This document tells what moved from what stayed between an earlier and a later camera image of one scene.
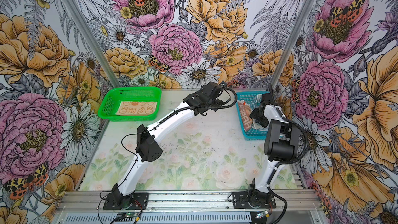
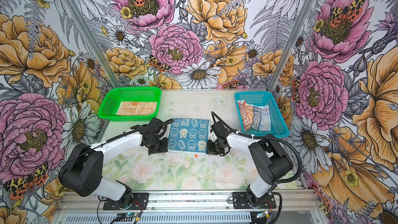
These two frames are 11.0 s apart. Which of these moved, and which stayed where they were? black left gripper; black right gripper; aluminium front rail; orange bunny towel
Moved: black right gripper; black left gripper
Stayed: aluminium front rail; orange bunny towel
